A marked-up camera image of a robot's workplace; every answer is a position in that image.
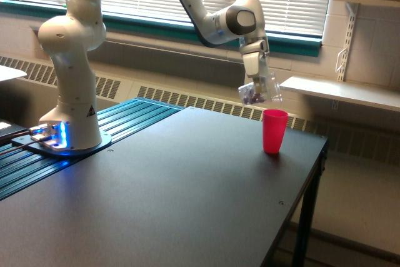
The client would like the white shelf rail bracket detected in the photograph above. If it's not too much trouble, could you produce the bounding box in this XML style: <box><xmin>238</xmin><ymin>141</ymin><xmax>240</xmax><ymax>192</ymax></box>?
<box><xmin>335</xmin><ymin>0</ymin><xmax>359</xmax><ymax>82</ymax></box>

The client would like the white wall shelf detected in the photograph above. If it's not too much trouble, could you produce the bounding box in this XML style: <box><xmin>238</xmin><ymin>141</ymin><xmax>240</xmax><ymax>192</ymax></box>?
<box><xmin>280</xmin><ymin>76</ymin><xmax>399</xmax><ymax>112</ymax></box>

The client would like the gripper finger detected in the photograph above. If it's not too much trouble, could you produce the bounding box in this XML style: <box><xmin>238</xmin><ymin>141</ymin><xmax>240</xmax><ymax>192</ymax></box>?
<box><xmin>253</xmin><ymin>76</ymin><xmax>263</xmax><ymax>93</ymax></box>

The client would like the white side table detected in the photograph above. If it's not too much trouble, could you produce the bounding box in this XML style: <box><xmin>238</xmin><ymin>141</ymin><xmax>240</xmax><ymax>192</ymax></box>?
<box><xmin>0</xmin><ymin>65</ymin><xmax>27</xmax><ymax>82</ymax></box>

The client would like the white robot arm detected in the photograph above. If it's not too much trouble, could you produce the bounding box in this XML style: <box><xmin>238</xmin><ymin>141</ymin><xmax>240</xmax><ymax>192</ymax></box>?
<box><xmin>35</xmin><ymin>0</ymin><xmax>273</xmax><ymax>153</ymax></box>

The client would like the baseboard heater vent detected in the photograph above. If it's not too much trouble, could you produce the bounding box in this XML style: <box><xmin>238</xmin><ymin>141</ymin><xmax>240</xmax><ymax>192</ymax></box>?
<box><xmin>1</xmin><ymin>56</ymin><xmax>399</xmax><ymax>166</ymax></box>

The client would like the upper wall shelf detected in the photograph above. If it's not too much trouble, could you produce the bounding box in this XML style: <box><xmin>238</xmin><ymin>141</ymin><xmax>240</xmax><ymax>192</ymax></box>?
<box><xmin>334</xmin><ymin>0</ymin><xmax>400</xmax><ymax>8</ymax></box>

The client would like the black table leg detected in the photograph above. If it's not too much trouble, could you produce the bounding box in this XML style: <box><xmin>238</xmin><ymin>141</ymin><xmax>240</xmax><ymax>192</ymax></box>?
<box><xmin>291</xmin><ymin>142</ymin><xmax>329</xmax><ymax>266</ymax></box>

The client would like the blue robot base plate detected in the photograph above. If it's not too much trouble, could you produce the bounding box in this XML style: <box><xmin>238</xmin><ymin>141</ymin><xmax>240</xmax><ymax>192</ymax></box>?
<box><xmin>11</xmin><ymin>131</ymin><xmax>112</xmax><ymax>158</ymax></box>

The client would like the clear plastic cup with beads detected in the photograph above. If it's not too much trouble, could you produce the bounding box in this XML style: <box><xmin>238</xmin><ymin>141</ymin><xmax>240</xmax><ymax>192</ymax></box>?
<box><xmin>238</xmin><ymin>72</ymin><xmax>283</xmax><ymax>105</ymax></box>

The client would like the black cable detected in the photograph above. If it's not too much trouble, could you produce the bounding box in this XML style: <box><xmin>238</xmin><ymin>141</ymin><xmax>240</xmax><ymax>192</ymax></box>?
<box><xmin>0</xmin><ymin>129</ymin><xmax>41</xmax><ymax>156</ymax></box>

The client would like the pink plastic cup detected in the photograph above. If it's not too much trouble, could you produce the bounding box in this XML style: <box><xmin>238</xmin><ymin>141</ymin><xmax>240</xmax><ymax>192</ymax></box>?
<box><xmin>262</xmin><ymin>109</ymin><xmax>289</xmax><ymax>154</ymax></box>

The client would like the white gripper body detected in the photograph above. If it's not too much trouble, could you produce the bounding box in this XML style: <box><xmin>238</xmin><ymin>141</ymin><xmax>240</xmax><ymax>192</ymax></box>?
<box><xmin>239</xmin><ymin>36</ymin><xmax>269</xmax><ymax>78</ymax></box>

